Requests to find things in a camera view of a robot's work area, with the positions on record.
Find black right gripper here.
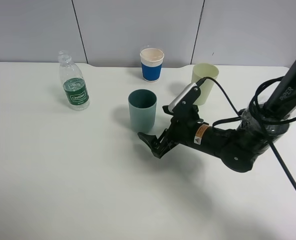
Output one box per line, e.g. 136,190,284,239
137,86,210,159

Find teal plastic cup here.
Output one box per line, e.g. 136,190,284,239
128,89,157,133

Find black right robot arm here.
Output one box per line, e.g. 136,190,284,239
138,60,296,173

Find pale green tall cup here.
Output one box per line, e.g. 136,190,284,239
191,63,219,106

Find white cup with blue sleeve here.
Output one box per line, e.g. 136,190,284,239
140,46,165,82

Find clear green-label water bottle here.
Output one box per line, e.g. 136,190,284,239
58,50,90,111

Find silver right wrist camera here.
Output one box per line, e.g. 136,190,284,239
168,83,201,113

